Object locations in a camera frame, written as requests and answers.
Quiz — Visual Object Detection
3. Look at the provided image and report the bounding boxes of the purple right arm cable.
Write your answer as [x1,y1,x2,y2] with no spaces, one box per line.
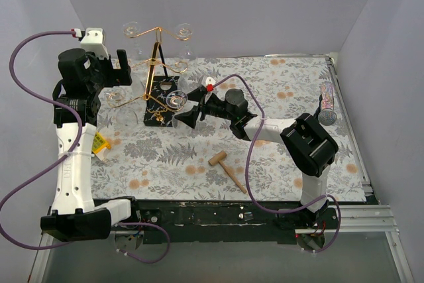
[211,74,341,253]

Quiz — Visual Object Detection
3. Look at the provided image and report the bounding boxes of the black marbled rack base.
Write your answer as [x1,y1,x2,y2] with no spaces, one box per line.
[143,76,180,128]

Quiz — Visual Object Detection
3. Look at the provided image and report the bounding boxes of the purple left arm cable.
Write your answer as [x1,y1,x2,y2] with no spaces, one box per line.
[0,29,172,264]

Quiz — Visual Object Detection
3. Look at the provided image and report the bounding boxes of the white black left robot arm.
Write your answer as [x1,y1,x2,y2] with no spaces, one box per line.
[40,48,141,242]

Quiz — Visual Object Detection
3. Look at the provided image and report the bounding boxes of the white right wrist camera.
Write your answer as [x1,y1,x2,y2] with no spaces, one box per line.
[203,76,216,92]

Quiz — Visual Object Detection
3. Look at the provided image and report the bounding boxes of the wooden toy mallet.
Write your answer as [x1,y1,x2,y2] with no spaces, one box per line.
[208,150,247,194]

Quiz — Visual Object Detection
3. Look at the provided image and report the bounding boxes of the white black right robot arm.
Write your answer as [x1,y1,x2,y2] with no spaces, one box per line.
[174,85,339,229]

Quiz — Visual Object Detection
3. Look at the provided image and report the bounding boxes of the floral patterned table mat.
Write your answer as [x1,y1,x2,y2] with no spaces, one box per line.
[86,54,368,203]

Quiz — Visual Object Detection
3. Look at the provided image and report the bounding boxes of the gold wire wine glass rack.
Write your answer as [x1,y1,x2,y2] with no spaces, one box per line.
[105,26,195,125]

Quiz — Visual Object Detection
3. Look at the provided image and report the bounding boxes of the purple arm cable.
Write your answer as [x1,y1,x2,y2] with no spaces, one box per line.
[211,74,341,253]
[0,29,172,264]

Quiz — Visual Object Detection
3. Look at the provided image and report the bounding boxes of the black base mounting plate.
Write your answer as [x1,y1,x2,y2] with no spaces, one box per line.
[112,199,339,245]

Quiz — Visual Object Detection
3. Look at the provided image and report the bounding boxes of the aluminium frame rail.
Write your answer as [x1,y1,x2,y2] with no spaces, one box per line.
[294,205,401,235]

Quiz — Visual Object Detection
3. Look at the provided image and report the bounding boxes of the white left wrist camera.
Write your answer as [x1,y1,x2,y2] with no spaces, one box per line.
[80,28,109,60]

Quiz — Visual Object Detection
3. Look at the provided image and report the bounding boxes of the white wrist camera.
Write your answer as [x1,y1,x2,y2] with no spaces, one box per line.
[203,76,216,92]
[80,28,109,60]

